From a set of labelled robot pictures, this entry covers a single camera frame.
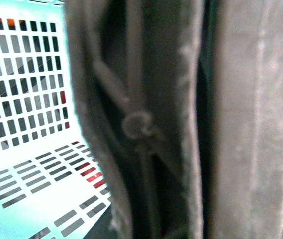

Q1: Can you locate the light teal plastic basket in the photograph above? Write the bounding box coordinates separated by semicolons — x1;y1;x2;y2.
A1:
0;0;110;239

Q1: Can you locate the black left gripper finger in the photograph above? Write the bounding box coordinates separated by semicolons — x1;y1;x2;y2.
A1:
208;0;283;239

